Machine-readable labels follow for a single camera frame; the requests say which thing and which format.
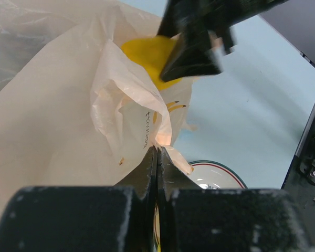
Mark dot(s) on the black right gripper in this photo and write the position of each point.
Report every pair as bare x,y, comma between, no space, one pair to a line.
193,54

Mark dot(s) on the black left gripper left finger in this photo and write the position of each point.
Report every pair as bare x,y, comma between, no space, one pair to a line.
84,218

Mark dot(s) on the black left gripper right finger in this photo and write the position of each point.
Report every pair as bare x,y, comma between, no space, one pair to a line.
195,219

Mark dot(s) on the yellow fake bell pepper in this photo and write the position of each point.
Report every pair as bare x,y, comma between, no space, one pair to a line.
152,53

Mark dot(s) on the translucent orange plastic bag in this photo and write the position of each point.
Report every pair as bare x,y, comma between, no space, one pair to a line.
74,109

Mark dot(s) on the round printed plate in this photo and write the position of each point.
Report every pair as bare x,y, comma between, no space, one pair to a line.
211,175

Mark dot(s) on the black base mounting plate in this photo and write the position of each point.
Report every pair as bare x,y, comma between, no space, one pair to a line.
300,179

